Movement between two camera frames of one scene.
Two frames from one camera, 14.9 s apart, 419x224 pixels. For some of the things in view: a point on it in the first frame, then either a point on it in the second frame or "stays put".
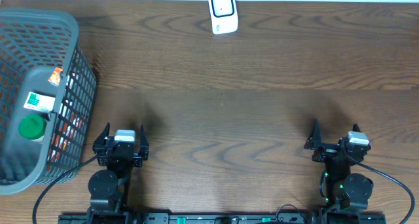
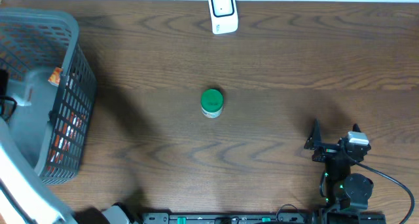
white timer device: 223,10 stays put
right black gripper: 314,141 stays put
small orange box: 54,78 stays put
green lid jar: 33,126 → 211,101
